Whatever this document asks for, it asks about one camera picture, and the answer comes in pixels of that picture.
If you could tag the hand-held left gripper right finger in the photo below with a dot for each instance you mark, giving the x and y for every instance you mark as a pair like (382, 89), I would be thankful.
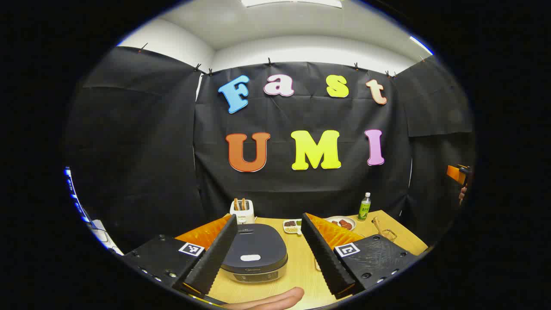
(325, 258)

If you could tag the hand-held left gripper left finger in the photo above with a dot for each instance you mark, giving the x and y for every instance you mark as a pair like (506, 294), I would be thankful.
(213, 258)

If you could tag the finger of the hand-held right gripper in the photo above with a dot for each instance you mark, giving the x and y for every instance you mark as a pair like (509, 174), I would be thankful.
(456, 172)

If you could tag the dark-lidded silver rice cooker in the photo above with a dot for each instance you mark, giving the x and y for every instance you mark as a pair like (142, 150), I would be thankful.
(258, 245)

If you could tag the white round plate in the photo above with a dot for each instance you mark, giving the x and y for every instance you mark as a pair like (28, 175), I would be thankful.
(329, 219)

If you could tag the white divided bean dish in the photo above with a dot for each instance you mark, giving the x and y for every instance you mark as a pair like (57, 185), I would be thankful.
(292, 226)

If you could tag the white toaster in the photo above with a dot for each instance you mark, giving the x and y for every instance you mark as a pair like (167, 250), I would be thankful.
(243, 216)

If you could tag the green drink bottle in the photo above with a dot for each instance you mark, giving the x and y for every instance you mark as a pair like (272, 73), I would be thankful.
(364, 209)

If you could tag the white side desk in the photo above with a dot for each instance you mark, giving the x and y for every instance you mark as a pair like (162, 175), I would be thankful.
(105, 239)

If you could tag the black backdrop cloth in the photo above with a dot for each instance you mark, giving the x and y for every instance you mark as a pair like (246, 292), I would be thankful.
(172, 150)

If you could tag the ceiling light panel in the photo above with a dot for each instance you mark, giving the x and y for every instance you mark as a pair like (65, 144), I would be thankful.
(292, 2)
(421, 44)

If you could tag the computer monitor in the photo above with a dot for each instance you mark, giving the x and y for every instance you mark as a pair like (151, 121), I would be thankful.
(72, 189)

